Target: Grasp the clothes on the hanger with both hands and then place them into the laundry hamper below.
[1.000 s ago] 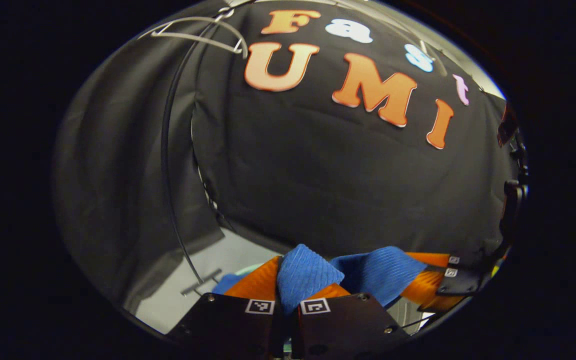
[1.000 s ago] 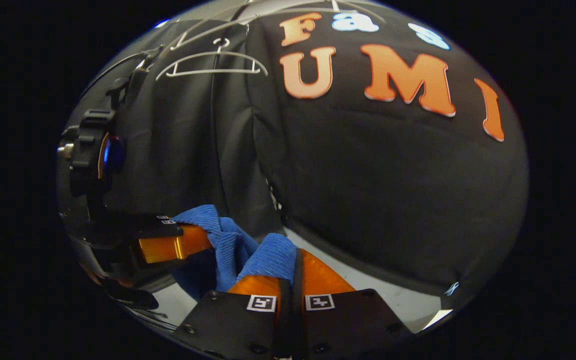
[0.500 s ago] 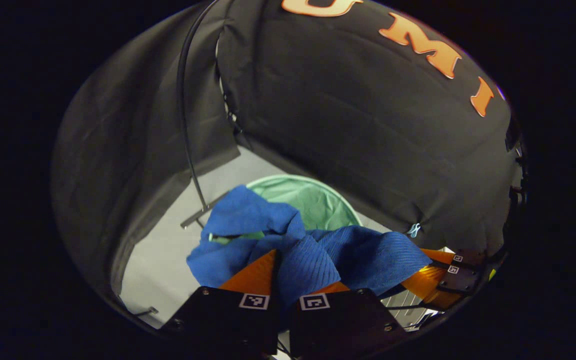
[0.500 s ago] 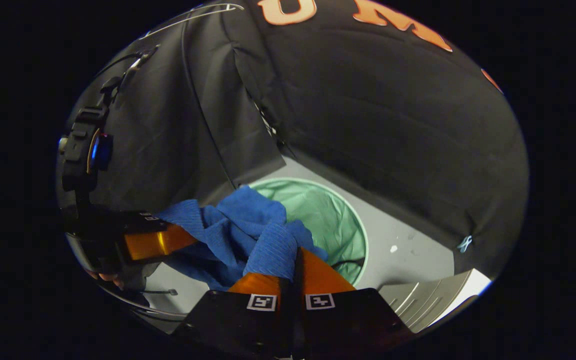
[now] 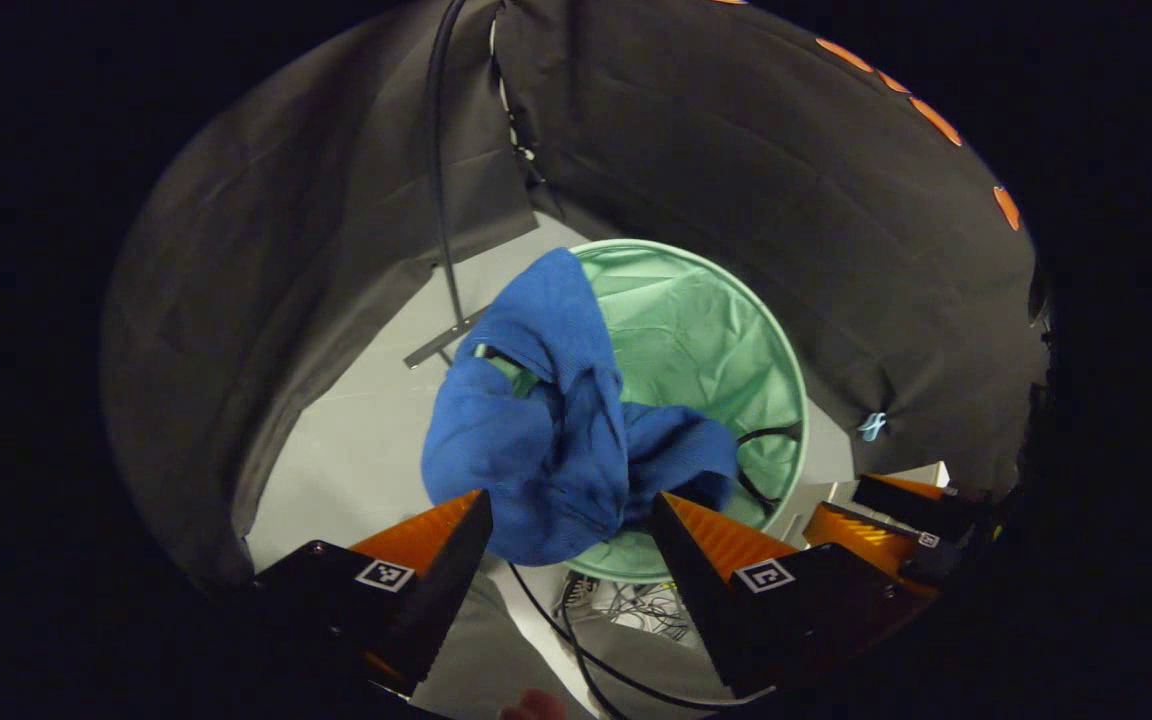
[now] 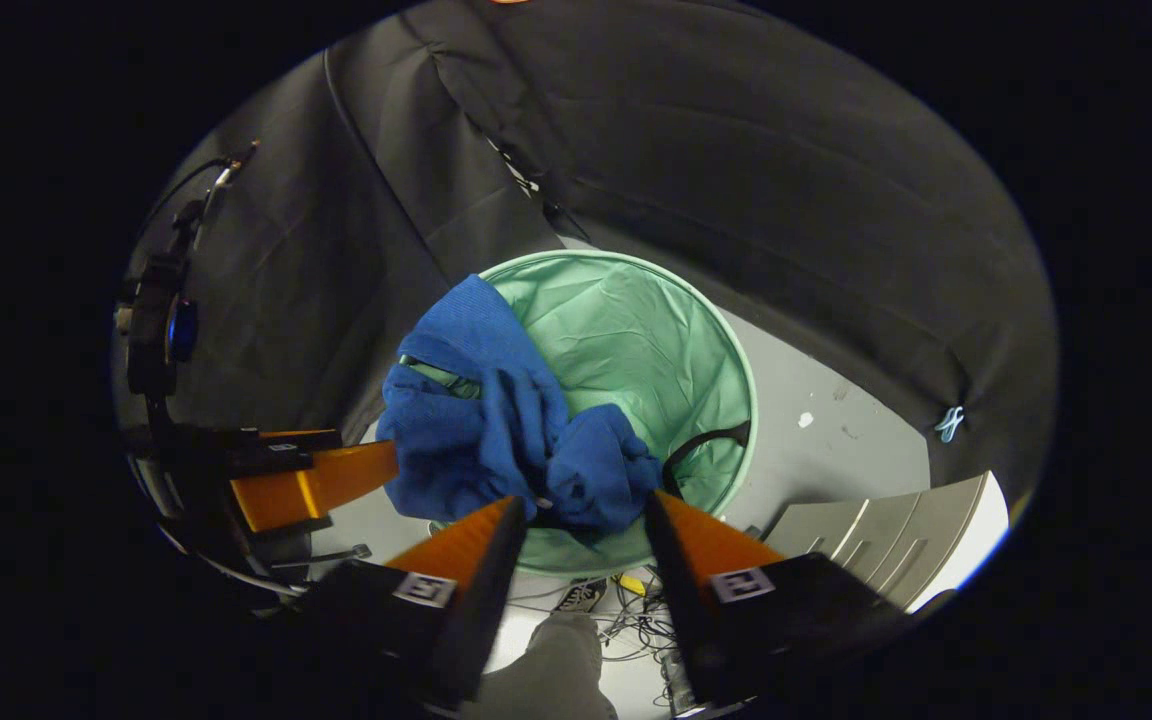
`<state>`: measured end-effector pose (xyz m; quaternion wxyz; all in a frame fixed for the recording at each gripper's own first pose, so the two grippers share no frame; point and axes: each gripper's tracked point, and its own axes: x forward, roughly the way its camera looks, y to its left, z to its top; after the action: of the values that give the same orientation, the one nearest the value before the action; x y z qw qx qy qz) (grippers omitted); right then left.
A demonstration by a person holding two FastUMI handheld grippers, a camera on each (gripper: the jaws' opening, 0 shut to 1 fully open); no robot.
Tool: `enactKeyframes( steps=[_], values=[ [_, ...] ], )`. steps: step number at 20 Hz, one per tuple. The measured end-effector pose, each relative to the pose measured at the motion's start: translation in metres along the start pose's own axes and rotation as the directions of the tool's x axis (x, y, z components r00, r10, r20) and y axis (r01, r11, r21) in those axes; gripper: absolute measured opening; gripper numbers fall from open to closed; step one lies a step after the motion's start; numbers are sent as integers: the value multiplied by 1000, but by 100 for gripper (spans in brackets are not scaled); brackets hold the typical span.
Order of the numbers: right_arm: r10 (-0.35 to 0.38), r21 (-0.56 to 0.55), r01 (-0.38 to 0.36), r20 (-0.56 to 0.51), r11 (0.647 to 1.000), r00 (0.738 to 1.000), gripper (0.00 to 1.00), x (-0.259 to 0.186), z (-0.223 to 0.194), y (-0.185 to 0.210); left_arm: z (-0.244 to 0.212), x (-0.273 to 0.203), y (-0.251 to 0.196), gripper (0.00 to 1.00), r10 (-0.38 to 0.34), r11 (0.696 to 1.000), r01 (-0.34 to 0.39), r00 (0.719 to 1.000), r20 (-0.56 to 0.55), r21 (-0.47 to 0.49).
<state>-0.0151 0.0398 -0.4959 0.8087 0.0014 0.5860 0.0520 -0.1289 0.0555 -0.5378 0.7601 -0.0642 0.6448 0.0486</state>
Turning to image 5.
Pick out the black floor cable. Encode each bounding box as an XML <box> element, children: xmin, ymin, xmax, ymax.
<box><xmin>508</xmin><ymin>560</ymin><xmax>767</xmax><ymax>715</ymax></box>

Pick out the black metal clothes rack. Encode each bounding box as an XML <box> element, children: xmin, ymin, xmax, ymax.
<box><xmin>403</xmin><ymin>0</ymin><xmax>492</xmax><ymax>369</ymax></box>

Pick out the green laundry hamper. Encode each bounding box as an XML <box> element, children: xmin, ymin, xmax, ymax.
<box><xmin>536</xmin><ymin>238</ymin><xmax>809</xmax><ymax>584</ymax></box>

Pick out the tangle of thin wires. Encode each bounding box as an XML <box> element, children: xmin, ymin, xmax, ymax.
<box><xmin>556</xmin><ymin>575</ymin><xmax>692</xmax><ymax>643</ymax></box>

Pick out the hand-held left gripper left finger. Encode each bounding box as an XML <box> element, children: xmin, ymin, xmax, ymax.
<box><xmin>254</xmin><ymin>489</ymin><xmax>494</xmax><ymax>696</ymax></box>

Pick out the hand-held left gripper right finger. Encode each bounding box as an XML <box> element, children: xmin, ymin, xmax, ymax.
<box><xmin>648</xmin><ymin>491</ymin><xmax>937</xmax><ymax>701</ymax></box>

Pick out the blue corduroy jacket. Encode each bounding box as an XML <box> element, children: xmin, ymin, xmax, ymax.
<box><xmin>421</xmin><ymin>247</ymin><xmax>740</xmax><ymax>568</ymax></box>

